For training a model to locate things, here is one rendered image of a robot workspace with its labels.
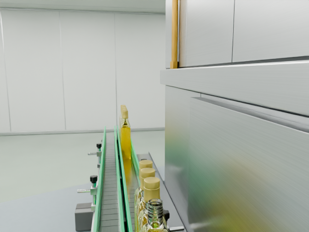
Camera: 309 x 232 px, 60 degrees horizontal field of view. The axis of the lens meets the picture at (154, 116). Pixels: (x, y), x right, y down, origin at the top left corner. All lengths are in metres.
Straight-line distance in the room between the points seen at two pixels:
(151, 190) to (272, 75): 0.32
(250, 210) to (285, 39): 0.25
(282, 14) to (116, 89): 5.99
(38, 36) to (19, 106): 1.60
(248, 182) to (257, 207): 0.04
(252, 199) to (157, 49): 6.08
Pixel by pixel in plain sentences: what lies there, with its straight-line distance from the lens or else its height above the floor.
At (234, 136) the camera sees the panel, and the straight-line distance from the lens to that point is 0.46.
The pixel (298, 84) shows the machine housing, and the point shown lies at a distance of 0.34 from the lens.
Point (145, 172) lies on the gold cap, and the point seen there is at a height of 1.16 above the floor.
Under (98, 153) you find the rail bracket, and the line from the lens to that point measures 1.47.
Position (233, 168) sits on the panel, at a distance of 0.48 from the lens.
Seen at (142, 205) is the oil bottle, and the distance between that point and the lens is 0.64.
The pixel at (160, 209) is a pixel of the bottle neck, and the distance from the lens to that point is 0.52.
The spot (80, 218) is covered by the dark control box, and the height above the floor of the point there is 0.81.
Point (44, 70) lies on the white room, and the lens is 6.47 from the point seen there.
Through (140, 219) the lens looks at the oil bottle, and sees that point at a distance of 0.60.
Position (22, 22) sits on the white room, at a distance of 6.65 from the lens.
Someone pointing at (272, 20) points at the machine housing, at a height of 1.45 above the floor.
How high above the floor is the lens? 1.38
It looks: 9 degrees down
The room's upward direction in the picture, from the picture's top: straight up
